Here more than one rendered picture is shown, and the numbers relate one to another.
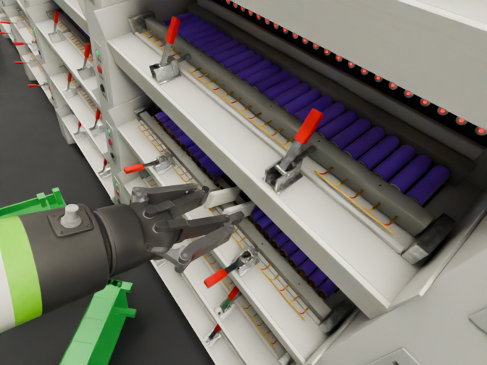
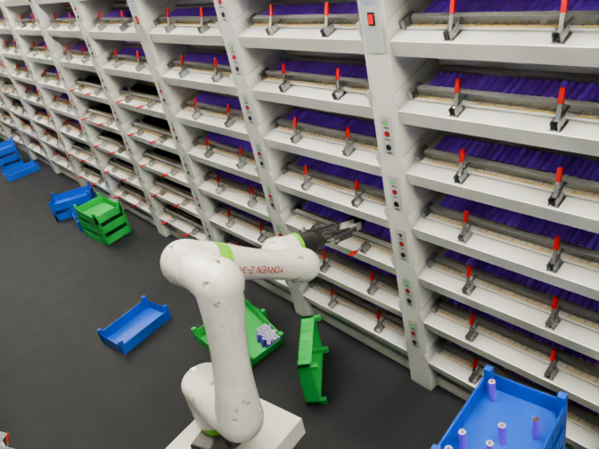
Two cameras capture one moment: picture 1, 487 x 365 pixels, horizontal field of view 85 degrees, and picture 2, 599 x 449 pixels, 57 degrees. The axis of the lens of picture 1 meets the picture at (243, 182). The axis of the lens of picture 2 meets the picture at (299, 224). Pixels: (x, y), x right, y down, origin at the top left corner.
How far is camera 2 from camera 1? 1.65 m
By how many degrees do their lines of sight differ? 19
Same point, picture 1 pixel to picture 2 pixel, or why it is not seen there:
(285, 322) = (386, 259)
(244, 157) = (345, 201)
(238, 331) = (382, 296)
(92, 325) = (307, 333)
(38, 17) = (200, 182)
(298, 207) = (364, 208)
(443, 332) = (394, 216)
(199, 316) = (368, 322)
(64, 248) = (305, 235)
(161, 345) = (353, 360)
